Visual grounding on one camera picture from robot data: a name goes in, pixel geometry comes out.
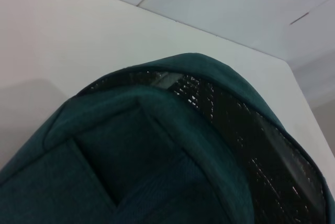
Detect teal insulated lunch bag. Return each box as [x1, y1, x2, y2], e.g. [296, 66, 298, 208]
[0, 53, 335, 224]

